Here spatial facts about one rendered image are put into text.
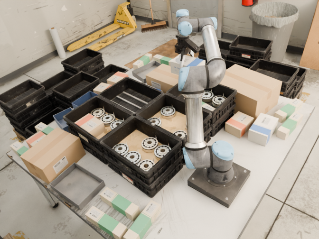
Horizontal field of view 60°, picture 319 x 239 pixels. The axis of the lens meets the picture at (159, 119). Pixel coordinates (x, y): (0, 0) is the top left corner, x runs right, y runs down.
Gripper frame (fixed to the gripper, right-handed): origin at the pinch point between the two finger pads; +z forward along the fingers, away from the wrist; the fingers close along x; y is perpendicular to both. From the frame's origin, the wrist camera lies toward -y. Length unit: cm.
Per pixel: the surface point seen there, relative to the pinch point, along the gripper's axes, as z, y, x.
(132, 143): 28, 4, 58
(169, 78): 24.8, 26.5, -10.9
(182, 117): 28.0, -8.2, 21.1
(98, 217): 35, -12, 103
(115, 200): 35, -12, 91
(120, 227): 35, -26, 100
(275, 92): 26, -49, -34
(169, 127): 28.0, -6.9, 33.7
